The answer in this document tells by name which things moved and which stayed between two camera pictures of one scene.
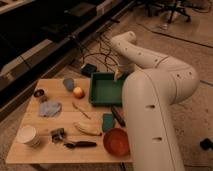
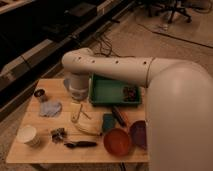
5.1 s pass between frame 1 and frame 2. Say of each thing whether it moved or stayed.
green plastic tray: stayed
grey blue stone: stayed
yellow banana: moved
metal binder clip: stayed
